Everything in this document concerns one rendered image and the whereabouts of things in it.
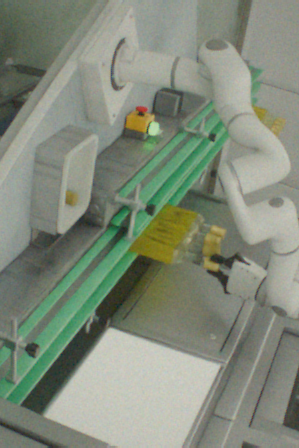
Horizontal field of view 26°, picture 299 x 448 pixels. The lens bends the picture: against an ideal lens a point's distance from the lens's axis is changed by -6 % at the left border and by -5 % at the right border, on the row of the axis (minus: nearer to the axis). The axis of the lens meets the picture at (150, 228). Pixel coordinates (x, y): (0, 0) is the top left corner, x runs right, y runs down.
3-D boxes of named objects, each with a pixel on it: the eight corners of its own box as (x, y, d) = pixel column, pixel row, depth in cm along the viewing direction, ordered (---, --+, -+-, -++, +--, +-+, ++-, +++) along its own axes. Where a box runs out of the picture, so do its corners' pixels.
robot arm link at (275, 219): (284, 205, 165) (231, 226, 166) (268, 139, 152) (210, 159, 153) (306, 245, 153) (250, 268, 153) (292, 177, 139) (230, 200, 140)
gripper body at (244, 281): (266, 299, 182) (234, 283, 187) (276, 269, 177) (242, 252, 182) (254, 310, 176) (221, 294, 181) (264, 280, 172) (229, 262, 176)
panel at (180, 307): (32, 429, 140) (172, 488, 132) (32, 421, 139) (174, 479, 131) (165, 249, 215) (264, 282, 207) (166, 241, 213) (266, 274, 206)
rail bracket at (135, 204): (102, 234, 180) (146, 249, 178) (110, 178, 172) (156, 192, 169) (107, 229, 183) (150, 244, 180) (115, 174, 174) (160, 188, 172)
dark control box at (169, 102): (152, 111, 235) (174, 117, 233) (155, 91, 231) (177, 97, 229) (159, 105, 242) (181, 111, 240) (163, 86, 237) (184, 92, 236)
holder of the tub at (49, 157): (27, 244, 167) (53, 254, 165) (35, 146, 153) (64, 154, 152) (57, 215, 181) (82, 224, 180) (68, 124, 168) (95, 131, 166)
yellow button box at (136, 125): (122, 134, 212) (143, 140, 210) (125, 113, 208) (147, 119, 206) (130, 128, 218) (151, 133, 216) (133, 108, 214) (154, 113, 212)
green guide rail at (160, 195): (110, 223, 184) (137, 232, 182) (110, 220, 183) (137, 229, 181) (246, 80, 329) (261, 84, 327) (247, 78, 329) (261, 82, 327)
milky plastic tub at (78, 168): (29, 227, 164) (59, 238, 162) (37, 146, 153) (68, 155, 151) (60, 199, 179) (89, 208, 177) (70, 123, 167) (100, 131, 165)
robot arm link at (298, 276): (301, 296, 161) (317, 269, 165) (266, 278, 166) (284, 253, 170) (295, 326, 172) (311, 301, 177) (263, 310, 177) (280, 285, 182)
